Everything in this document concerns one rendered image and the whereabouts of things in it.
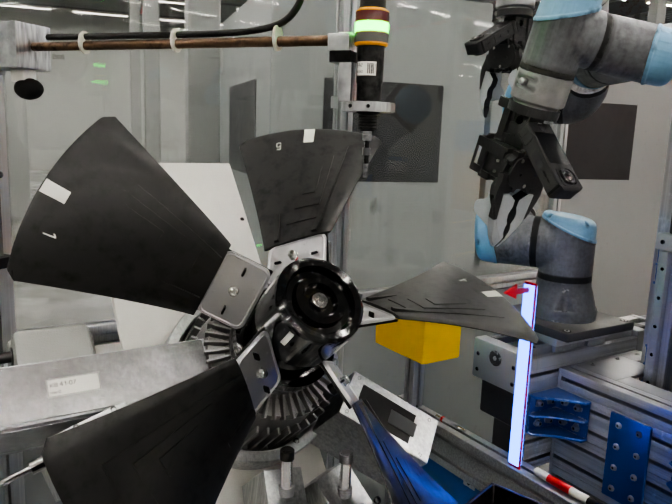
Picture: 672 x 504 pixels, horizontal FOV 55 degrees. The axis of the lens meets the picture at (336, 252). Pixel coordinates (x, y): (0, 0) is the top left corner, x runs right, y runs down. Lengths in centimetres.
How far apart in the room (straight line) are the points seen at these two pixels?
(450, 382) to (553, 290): 70
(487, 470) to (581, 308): 44
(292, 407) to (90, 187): 38
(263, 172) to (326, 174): 11
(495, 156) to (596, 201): 425
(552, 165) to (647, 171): 460
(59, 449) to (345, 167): 56
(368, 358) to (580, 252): 69
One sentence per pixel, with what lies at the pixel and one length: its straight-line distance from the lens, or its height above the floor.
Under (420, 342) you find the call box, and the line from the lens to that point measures 130.
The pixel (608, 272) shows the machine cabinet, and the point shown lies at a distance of 540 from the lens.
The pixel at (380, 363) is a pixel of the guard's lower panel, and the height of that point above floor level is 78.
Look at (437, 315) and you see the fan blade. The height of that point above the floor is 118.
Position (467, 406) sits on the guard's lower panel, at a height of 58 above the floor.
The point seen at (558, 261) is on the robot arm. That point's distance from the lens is 149.
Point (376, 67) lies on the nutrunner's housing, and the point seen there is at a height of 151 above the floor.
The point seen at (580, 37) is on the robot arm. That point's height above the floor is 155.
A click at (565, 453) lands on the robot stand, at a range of 155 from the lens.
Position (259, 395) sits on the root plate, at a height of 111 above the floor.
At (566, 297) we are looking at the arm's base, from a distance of 150.
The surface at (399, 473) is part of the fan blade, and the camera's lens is 80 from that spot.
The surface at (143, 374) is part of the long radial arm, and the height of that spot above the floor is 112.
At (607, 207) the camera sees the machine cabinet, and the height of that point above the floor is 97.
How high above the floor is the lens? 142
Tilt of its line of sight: 10 degrees down
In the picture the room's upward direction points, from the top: 2 degrees clockwise
